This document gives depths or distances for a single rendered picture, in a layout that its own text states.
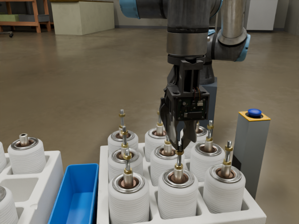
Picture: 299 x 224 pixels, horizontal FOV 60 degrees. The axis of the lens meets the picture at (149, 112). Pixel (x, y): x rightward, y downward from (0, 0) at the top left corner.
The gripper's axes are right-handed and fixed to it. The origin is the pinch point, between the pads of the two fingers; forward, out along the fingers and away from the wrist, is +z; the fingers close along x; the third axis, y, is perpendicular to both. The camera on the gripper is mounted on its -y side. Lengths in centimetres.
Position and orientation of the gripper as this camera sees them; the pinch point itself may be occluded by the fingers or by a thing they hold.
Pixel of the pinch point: (179, 142)
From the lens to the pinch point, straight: 59.4
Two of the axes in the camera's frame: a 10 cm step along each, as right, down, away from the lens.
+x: 9.9, -0.4, 1.0
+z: 0.0, 9.3, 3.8
